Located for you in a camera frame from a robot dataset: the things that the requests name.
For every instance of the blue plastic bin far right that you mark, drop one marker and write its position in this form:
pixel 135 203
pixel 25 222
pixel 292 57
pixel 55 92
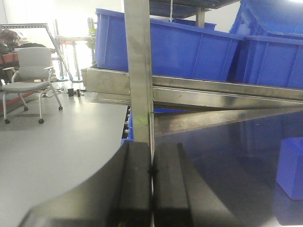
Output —
pixel 276 18

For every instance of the blue plastic bin centre-left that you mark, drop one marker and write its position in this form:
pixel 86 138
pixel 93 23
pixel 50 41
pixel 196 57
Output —
pixel 177 50

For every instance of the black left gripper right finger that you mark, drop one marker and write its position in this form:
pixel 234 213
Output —
pixel 181 196

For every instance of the stainless steel shelf rack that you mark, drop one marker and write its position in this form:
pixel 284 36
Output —
pixel 166 105

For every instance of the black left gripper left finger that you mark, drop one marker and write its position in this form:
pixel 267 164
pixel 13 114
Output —
pixel 117 195

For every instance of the grey office chair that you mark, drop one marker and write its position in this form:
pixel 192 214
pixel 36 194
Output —
pixel 33 76

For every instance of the metal frame table background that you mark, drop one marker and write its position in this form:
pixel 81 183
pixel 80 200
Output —
pixel 69 50

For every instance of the blue block part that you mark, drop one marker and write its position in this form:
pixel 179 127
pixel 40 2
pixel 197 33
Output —
pixel 290 168

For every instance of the blue plastic bin centre-right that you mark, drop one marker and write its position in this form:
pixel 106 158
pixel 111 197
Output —
pixel 269 61

